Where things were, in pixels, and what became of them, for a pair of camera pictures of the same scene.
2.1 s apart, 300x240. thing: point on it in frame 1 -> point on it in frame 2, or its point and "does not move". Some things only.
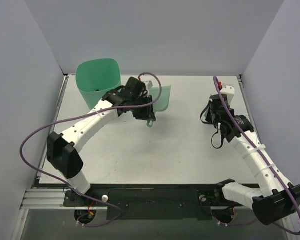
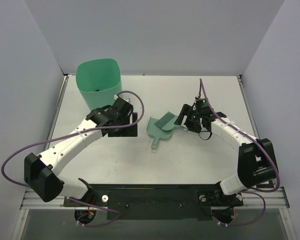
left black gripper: x=145 y=109 -> x=123 y=128
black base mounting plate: x=182 y=202 does not move
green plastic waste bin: x=96 y=77 does not move
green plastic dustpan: x=162 y=104 -> x=156 y=132
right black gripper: x=217 y=107 -> x=185 y=115
